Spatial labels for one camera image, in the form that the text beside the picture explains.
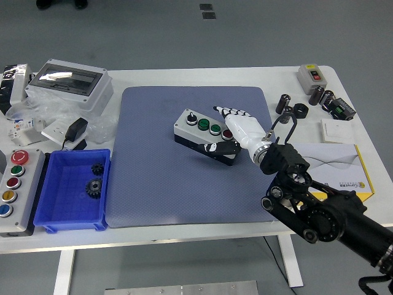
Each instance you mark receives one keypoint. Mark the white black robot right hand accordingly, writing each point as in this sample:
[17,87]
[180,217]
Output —
[245,129]

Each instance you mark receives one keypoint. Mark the grey four-button control box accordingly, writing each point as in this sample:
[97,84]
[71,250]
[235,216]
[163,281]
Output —
[190,132]

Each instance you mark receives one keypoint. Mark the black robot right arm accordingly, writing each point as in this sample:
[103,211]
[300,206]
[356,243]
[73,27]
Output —
[337,215]

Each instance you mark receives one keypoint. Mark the grey five-button control station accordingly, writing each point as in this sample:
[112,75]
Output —
[27,190]

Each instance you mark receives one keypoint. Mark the dark cylindrical capacitor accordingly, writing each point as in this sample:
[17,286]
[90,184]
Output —
[316,96]
[328,97]
[283,104]
[287,118]

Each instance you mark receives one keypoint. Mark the black hex nut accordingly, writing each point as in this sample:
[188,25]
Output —
[304,112]

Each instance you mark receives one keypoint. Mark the black module with green terminal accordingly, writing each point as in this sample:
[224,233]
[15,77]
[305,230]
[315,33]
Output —
[342,109]

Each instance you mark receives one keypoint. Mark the white and yellow cardboard box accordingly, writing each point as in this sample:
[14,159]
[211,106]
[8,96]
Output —
[337,166]

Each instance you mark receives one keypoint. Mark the blue-grey rubber mat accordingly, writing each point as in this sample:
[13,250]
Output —
[153,184]

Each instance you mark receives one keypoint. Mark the dark floor plate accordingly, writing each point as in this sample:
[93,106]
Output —
[208,15]
[206,6]

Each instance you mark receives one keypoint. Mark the white table leg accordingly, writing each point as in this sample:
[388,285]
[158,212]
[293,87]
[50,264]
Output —
[63,273]
[290,261]

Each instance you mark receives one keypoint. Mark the small black bevel gear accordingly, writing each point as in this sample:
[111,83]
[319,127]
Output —
[97,169]

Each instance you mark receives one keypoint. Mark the large black bevel gear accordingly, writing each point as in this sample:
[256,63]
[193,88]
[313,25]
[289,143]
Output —
[94,188]

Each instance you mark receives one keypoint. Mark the black power adapter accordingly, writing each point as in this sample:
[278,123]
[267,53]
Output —
[76,129]

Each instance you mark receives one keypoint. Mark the grey metal plate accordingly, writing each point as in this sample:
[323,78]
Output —
[184,289]

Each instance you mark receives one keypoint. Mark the blue plastic bin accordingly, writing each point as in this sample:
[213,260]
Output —
[70,202]

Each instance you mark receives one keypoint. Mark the clear plastic bag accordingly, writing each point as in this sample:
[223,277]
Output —
[49,107]

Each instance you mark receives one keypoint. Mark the black shoe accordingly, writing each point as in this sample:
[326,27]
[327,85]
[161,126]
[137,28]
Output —
[81,3]
[44,3]

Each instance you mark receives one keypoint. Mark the white circuit breaker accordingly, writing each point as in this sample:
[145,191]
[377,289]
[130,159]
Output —
[24,135]

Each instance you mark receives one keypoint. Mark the black shiny foil packet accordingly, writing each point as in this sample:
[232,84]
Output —
[4,92]

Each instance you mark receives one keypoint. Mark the grey two-button switch box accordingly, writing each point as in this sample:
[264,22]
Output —
[307,83]

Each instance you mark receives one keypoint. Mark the white wall switch plate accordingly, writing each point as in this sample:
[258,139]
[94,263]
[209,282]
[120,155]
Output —
[336,130]

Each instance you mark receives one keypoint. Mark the grey enclosure with clear lid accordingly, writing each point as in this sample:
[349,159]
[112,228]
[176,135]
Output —
[92,101]

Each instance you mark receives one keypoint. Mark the white wall socket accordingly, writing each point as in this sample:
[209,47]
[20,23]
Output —
[53,130]

